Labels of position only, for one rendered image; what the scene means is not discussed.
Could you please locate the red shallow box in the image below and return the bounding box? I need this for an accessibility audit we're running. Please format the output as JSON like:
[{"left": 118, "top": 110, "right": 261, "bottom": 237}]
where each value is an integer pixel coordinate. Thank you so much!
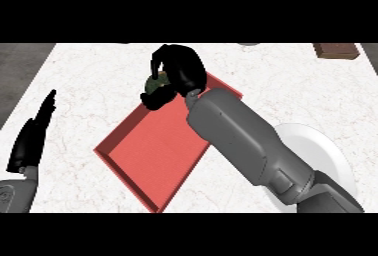
[{"left": 91, "top": 71, "right": 245, "bottom": 214}]

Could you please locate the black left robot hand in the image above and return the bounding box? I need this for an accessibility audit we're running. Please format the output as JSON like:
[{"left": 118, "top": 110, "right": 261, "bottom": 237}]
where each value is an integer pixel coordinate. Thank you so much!
[{"left": 4, "top": 89, "right": 57, "bottom": 174}]

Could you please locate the brown wooden block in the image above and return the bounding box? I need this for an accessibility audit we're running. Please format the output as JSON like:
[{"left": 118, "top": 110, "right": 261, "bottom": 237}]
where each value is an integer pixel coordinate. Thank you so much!
[{"left": 311, "top": 43, "right": 361, "bottom": 61}]

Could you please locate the white plate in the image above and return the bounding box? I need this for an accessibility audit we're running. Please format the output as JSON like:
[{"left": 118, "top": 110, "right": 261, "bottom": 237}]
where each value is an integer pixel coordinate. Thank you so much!
[{"left": 267, "top": 123, "right": 358, "bottom": 214}]

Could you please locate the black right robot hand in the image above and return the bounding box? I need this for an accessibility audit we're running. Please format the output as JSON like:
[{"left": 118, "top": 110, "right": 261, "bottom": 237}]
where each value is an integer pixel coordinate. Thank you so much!
[{"left": 138, "top": 43, "right": 208, "bottom": 111}]

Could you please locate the green squash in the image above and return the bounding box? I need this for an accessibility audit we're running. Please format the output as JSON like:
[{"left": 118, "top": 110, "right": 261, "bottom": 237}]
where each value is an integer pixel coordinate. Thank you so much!
[{"left": 143, "top": 70, "right": 174, "bottom": 95}]

